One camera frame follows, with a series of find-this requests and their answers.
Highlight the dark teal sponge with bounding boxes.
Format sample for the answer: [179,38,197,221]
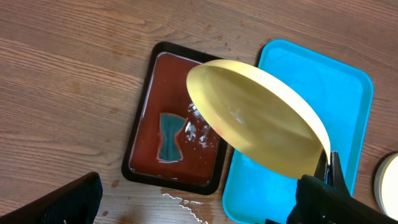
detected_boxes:
[157,113,185,163]

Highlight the yellow-green plate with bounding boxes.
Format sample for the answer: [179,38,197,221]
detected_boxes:
[374,152,398,220]
[186,59,331,179]

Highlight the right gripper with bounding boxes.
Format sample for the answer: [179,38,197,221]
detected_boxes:
[264,149,398,224]

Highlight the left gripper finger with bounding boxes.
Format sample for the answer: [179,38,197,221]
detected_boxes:
[1,172,103,224]

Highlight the black tray with red water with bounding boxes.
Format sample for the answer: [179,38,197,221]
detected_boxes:
[121,42,228,195]

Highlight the teal plastic serving tray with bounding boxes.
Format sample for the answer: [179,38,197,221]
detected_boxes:
[222,40,374,223]

